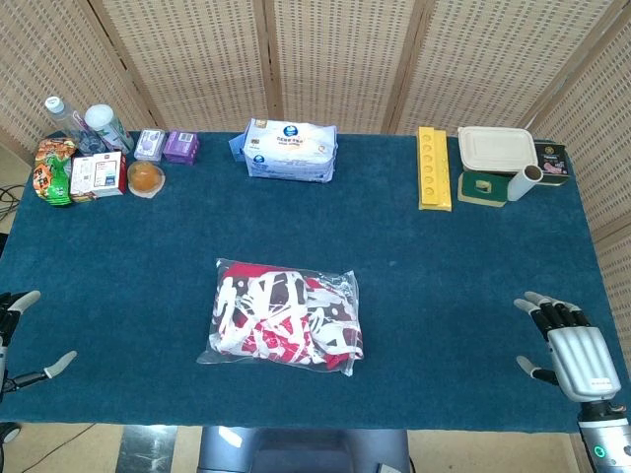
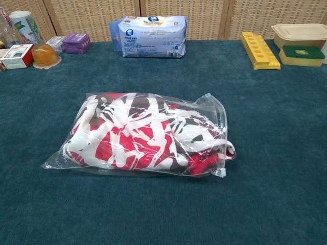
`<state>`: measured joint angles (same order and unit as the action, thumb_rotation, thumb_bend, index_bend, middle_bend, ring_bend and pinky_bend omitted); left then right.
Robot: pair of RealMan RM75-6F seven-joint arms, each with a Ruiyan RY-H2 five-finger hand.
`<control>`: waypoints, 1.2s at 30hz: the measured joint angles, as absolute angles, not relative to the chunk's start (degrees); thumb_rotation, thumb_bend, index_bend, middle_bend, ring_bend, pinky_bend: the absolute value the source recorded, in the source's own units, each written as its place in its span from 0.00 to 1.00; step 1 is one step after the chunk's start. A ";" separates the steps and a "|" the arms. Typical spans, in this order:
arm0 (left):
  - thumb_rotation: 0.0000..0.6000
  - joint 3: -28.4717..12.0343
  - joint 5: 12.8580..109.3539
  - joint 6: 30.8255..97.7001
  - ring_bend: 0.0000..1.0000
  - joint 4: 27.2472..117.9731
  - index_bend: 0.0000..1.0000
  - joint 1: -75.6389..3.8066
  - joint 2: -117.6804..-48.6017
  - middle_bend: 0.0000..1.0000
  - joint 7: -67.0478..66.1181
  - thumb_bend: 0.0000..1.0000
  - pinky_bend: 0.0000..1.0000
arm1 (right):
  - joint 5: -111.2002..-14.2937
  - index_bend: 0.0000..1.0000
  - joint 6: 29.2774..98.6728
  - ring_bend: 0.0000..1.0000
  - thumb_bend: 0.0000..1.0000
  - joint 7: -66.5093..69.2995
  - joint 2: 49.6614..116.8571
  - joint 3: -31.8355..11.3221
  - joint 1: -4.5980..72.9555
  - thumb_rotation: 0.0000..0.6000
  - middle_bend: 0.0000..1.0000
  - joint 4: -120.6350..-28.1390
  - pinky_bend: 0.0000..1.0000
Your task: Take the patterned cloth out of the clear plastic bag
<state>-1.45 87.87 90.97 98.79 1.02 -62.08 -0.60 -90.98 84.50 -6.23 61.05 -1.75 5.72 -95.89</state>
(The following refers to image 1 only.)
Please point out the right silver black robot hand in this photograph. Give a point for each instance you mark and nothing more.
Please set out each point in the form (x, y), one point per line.
(581, 355)

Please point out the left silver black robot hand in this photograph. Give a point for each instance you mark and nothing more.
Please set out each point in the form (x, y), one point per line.
(20, 301)

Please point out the clear plastic bag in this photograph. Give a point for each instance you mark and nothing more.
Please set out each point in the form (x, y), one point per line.
(345, 288)

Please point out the red white patterned garment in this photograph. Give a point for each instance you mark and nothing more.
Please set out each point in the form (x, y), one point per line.
(276, 315)

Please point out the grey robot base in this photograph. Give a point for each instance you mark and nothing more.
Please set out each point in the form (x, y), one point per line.
(296, 451)

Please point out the orange green snack bag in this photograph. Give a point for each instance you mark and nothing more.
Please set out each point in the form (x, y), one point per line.
(47, 177)

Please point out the black caster wheel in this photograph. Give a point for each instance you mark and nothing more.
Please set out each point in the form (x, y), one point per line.
(9, 432)

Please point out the white red carton box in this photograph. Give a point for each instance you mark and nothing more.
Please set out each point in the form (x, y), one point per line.
(96, 175)

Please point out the orange jelly cup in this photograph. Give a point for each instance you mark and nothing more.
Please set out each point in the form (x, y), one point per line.
(145, 178)

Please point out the white paper roll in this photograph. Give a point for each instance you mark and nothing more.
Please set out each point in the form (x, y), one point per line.
(520, 187)

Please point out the clear water bottle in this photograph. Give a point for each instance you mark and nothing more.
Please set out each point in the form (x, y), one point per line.
(61, 118)

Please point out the green gold box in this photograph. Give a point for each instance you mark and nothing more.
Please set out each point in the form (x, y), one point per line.
(480, 189)

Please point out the dark luncheon meat tin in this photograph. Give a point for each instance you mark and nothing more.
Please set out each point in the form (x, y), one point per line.
(554, 160)

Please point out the steel floor plate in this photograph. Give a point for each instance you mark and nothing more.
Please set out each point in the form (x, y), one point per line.
(148, 451)

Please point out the white cap drink bottle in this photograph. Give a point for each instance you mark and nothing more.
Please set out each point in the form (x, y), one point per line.
(103, 120)

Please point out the lavender clear soap pack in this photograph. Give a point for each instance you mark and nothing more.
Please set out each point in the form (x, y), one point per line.
(149, 144)

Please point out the yellow tray with holes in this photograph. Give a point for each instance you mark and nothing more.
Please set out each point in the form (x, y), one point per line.
(434, 197)

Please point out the purple small box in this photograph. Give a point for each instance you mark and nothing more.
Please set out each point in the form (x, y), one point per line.
(180, 145)

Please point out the beige lidded lunch box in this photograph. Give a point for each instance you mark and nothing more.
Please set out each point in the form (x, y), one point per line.
(495, 148)

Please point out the blue carpet table mat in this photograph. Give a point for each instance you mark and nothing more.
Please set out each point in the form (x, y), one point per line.
(345, 222)

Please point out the white blue tissue pack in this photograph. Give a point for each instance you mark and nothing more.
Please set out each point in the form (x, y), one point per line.
(291, 153)

